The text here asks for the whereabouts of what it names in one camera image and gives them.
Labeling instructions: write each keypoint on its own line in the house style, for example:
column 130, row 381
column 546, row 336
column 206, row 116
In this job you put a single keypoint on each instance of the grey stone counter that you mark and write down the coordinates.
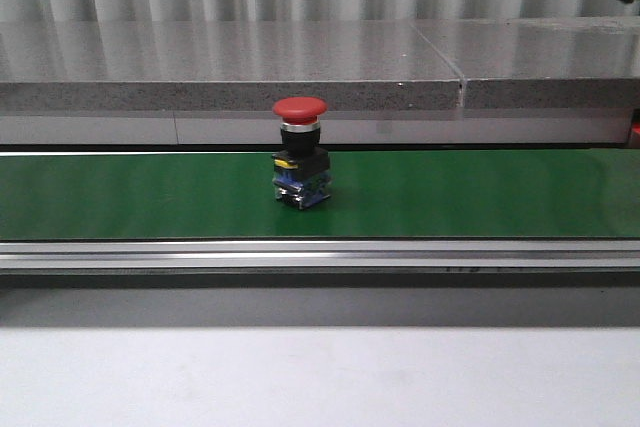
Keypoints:
column 418, row 82

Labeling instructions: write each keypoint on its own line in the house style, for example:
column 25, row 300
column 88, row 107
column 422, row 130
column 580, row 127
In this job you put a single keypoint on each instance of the red mushroom push button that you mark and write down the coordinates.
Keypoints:
column 302, row 168

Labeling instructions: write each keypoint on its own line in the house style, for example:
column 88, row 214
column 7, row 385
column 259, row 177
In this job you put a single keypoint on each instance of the green conveyor belt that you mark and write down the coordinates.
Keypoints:
column 484, row 193

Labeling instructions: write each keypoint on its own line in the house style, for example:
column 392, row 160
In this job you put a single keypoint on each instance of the aluminium conveyor frame rail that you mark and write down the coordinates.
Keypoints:
column 381, row 256

